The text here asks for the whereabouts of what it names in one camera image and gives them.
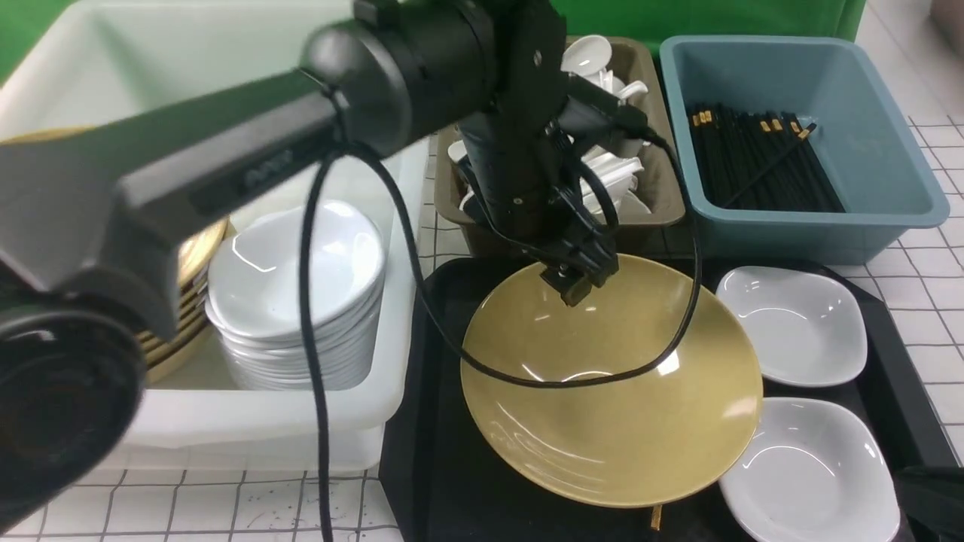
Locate white translucent plastic tub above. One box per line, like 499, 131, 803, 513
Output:
2, 1, 414, 471

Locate olive brown spoon bin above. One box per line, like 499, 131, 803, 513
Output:
420, 37, 685, 263

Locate stack of white side dishes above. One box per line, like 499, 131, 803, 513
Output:
204, 199, 386, 391

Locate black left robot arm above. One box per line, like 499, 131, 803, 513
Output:
2, 1, 624, 531

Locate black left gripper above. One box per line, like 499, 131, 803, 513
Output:
459, 1, 648, 306

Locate black chopstick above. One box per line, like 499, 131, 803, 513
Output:
648, 504, 664, 533

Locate bundle of black chopsticks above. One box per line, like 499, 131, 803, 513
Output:
686, 103, 846, 213

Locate stack of yellow noodle bowls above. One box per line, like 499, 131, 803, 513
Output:
0, 126, 230, 386

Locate green backdrop cloth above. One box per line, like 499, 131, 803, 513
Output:
1, 1, 865, 80

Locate blue chopstick bin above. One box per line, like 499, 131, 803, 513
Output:
660, 35, 950, 266

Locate pile of white soup spoons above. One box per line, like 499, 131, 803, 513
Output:
445, 35, 655, 225

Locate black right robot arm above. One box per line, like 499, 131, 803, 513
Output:
894, 466, 963, 541

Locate white side dish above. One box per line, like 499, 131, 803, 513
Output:
719, 397, 901, 541
715, 266, 868, 388

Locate yellow noodle bowl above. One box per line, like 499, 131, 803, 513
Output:
461, 254, 762, 508

